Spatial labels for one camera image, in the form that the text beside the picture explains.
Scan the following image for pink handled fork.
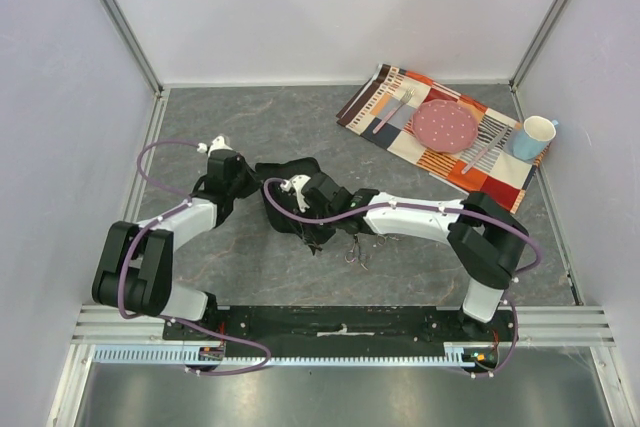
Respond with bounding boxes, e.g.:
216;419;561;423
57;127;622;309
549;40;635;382
372;89;415;134

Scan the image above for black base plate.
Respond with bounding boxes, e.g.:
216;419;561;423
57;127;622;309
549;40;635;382
162;304;516;359

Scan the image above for black zipper tool case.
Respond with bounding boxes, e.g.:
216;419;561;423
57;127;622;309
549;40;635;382
255;157;353;255

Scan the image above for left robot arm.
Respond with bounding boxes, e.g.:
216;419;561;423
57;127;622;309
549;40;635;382
92;148;260;340

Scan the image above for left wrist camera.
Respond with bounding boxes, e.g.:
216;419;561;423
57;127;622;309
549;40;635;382
196;135;232;157

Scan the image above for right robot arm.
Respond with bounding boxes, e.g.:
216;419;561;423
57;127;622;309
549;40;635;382
291;173;529;341

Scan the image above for blue white mug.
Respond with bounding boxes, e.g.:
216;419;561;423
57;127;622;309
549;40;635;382
511;116;559;161

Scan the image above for silver thinning scissors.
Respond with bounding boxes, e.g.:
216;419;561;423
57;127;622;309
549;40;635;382
373;235;400;248

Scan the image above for silver hair scissors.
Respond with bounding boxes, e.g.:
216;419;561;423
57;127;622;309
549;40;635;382
344;235;368;271

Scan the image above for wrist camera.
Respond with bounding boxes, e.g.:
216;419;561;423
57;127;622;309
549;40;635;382
280;174;311;213
196;135;232;157

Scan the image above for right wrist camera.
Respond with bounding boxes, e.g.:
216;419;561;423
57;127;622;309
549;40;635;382
280;174;311;213

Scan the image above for pink dotted plate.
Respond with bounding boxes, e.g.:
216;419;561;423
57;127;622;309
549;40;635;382
411;100;479;154

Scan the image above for patchwork placemat cloth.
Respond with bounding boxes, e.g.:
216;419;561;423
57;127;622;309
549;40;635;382
336;64;543;213

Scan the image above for pink handled knife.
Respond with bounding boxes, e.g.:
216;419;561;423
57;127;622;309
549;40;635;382
461;125;510;175

